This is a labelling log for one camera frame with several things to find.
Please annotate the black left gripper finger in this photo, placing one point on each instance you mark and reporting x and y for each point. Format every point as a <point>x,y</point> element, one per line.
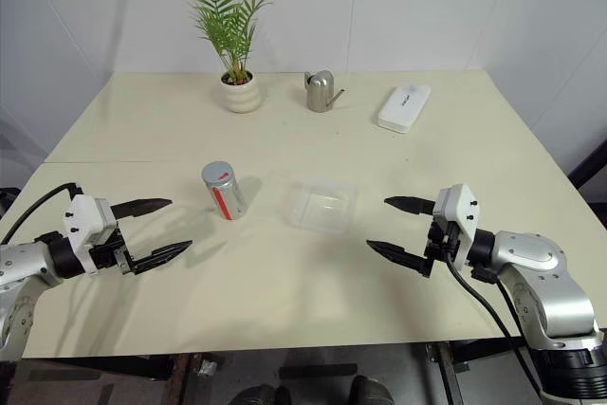
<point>163,255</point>
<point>140,208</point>

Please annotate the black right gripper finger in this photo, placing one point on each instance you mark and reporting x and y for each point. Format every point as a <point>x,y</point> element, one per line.
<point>412,206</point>
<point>398,253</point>

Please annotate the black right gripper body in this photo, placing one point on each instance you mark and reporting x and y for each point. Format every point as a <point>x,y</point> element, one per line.
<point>441,244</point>

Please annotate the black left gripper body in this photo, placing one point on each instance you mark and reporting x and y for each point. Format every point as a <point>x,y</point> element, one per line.
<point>108,254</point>

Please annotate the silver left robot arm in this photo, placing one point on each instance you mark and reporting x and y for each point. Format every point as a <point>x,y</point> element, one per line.
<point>23,255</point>

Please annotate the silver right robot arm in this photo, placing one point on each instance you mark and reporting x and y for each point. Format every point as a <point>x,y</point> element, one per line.
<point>540,255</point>

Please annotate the clear plastic container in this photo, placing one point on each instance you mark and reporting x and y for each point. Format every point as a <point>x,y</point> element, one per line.
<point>320,208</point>

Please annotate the white rectangular case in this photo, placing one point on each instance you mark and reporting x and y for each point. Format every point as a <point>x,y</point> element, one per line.
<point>403,108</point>

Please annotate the dark rounded shape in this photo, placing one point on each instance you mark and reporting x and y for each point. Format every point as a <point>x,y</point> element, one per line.
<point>258,396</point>
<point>372,391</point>

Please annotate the black flat bar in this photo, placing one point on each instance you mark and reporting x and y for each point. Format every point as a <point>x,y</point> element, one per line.
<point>318,372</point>

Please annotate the silver metal watering can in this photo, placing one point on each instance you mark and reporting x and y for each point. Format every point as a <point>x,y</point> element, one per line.
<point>320,92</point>

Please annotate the white ribbed plant pot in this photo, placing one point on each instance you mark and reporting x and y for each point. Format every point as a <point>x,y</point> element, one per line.
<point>241,94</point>

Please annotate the green palm plant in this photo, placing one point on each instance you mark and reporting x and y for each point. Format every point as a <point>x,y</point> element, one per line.
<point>227,21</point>

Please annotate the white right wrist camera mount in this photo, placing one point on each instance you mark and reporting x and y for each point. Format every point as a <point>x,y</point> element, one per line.
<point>457,208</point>

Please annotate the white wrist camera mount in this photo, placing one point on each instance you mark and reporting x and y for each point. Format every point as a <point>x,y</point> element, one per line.
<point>457,208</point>
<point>80,220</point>

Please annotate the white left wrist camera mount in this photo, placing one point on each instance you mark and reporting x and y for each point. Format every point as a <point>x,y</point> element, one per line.
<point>80,220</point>

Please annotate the small silver metal bracket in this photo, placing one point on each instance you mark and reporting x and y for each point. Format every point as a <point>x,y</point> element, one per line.
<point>207,368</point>

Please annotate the metal table frame bar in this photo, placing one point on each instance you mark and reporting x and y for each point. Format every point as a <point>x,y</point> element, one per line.
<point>448,372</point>

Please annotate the black metal frame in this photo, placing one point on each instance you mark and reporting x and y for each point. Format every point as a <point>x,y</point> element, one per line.
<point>588,172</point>

